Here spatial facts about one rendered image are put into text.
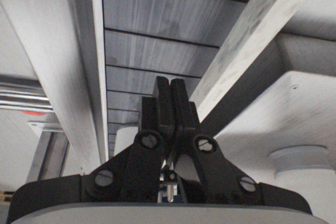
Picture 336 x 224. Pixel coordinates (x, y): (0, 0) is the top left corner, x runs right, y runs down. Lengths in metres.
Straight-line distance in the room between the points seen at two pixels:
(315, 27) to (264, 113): 0.10
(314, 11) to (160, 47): 0.14
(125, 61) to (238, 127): 0.18
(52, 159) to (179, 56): 0.33
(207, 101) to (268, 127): 0.17
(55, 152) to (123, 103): 0.24
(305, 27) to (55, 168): 0.41
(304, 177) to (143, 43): 0.32
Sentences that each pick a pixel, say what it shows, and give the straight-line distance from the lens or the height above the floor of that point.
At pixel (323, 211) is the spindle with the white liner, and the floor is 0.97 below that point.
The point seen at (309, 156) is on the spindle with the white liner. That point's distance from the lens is 0.41.
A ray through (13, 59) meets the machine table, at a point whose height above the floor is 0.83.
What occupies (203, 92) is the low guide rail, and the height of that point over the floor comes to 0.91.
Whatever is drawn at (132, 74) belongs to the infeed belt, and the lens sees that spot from 0.19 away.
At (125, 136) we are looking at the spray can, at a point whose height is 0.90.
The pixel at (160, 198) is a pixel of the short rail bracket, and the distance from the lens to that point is 0.58.
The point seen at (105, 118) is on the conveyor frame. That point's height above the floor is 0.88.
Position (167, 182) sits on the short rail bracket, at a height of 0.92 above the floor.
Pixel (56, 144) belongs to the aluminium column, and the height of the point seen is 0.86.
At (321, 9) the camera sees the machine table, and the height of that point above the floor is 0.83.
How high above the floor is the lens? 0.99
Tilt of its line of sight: 31 degrees down
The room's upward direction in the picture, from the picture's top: 180 degrees clockwise
